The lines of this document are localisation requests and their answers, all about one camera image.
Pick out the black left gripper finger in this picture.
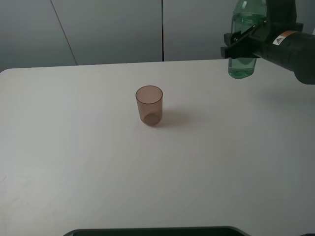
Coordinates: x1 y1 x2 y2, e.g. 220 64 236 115
220 41 259 59

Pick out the green transparent water bottle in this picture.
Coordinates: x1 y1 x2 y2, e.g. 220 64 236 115
228 0 266 79

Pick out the dark robot arm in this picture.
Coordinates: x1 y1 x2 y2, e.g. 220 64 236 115
220 0 315 85

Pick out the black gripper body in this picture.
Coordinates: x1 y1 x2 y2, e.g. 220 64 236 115
251 0 303 57

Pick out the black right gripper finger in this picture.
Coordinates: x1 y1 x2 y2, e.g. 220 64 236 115
223 24 265 44

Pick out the pink transparent plastic cup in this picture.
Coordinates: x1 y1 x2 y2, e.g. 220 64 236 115
135 85 163 126

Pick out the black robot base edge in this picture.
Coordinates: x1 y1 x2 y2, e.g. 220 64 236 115
65 226 248 236

